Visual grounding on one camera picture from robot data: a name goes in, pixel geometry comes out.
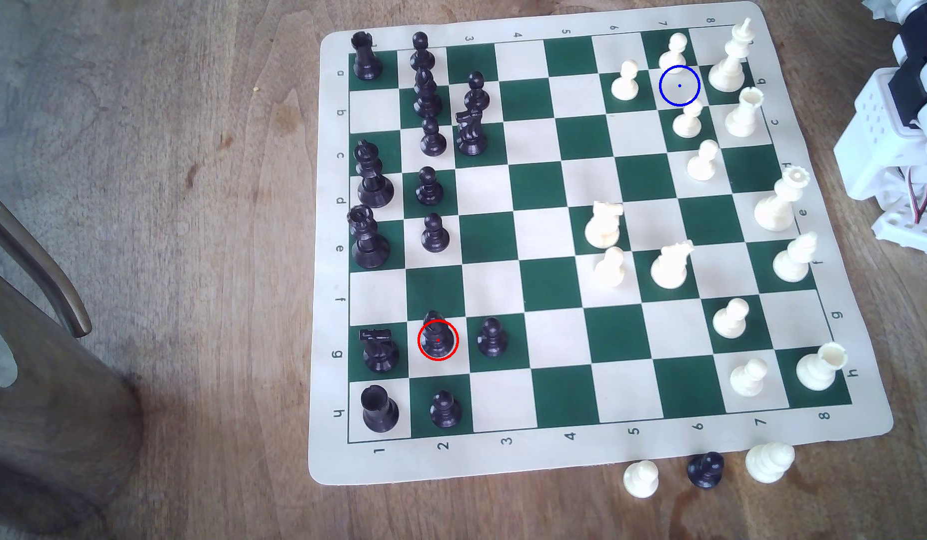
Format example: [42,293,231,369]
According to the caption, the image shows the white chess bishop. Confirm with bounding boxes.
[744,441,797,485]
[771,231,819,284]

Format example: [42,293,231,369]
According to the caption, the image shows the white chess knight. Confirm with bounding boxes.
[649,240,696,291]
[584,200,626,250]

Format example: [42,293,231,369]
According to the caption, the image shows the white chess rook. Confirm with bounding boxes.
[795,342,849,393]
[724,86,765,139]

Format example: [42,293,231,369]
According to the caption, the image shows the white chess pawn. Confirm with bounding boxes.
[711,297,751,340]
[672,101,705,140]
[658,31,690,72]
[686,139,721,183]
[729,357,770,399]
[622,459,660,500]
[594,246,627,290]
[610,60,641,102]

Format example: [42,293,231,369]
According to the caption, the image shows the cylindrical container with label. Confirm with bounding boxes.
[0,258,146,535]

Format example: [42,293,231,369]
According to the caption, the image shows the white chess queen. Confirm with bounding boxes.
[753,165,811,233]

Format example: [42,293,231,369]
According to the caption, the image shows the green white chess board mat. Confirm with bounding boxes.
[307,1,896,487]

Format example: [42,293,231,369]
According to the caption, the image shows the black chess rook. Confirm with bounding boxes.
[360,384,401,434]
[350,30,384,82]

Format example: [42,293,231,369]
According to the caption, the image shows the black chess bishop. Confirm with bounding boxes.
[413,69,444,119]

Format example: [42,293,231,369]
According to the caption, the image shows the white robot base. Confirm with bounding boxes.
[870,196,927,258]

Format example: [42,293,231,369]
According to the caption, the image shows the black chess knight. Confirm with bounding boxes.
[454,107,489,157]
[359,327,401,374]

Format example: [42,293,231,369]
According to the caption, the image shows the black pawn column three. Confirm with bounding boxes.
[463,71,491,114]

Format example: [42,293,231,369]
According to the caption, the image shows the black chess pawn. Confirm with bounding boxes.
[421,213,451,254]
[420,116,448,158]
[686,451,726,491]
[410,31,437,72]
[429,389,463,430]
[415,165,445,207]
[420,310,457,360]
[477,317,510,358]

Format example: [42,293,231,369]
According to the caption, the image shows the black chess queen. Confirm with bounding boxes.
[346,204,392,270]

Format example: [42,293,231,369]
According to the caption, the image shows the curved metal bar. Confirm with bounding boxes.
[0,183,94,340]

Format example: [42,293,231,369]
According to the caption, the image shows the red servo wires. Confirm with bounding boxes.
[904,161,927,226]

